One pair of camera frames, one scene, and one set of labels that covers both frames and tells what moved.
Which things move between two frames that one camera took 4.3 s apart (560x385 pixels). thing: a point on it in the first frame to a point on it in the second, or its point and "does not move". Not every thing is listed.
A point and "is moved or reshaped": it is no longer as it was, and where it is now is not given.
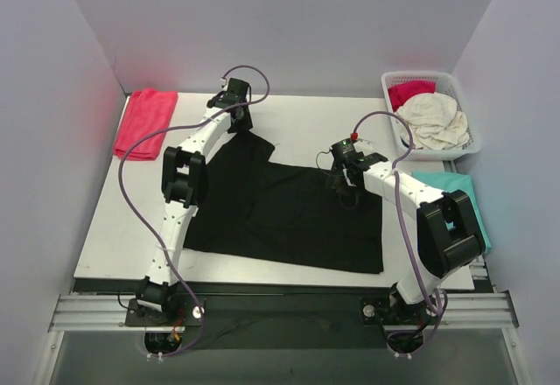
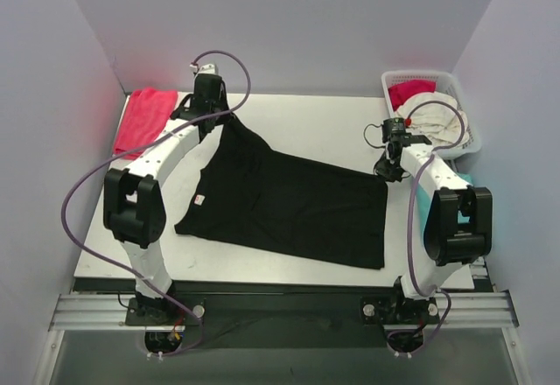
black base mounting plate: [278, 322] does not move
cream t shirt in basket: [435, 121] does not move
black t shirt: [250, 206] is moved or reshaped
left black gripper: [241, 118] to [217, 114]
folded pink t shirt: [147, 111] does not move
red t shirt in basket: [401, 91] does not move
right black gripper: [339, 179] to [386, 167]
